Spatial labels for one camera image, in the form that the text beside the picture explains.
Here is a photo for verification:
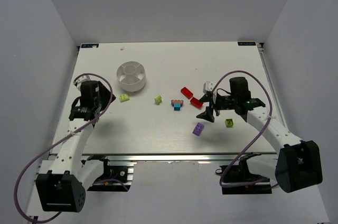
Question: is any dark green lego brick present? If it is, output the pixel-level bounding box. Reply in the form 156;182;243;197
225;118;234;128

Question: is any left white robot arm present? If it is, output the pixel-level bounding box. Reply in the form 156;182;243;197
35;80;114;212

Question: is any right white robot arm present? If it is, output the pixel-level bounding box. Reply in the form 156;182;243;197
197;77;323;193

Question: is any red lego short brick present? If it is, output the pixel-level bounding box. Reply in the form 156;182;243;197
190;97;203;109

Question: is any purple flat lego brick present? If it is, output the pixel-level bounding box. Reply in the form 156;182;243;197
192;123;204;136

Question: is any light green lego left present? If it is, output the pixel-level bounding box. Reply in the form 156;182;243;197
119;94;130;102

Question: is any light green lego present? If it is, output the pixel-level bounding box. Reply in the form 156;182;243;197
154;95;162;105
119;94;130;102

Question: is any red lego long brick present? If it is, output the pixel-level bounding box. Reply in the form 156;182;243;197
181;87;193;99

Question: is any white divided round container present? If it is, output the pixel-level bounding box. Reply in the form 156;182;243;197
116;61;146;92

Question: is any light green lego center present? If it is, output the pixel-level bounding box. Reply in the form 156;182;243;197
154;95;162;105

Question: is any left blue table label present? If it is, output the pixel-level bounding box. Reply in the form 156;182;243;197
80;43;99;49

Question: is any blue table label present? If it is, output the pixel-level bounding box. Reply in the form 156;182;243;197
80;43;99;49
237;41;256;46

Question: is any right blue table label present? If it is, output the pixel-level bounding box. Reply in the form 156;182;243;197
237;41;256;46

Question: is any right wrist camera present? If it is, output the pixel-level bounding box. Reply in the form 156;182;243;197
203;81;215;94

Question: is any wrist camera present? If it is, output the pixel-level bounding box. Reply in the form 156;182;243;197
203;81;215;94
73;75;90;89

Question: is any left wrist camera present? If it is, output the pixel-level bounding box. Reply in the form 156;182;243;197
73;75;90;89

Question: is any aluminium table frame rail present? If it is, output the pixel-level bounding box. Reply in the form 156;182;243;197
256;43;288;129

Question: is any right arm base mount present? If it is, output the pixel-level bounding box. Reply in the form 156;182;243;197
222;153;272;195

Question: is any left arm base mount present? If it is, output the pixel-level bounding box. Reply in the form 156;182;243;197
81;155;134;192

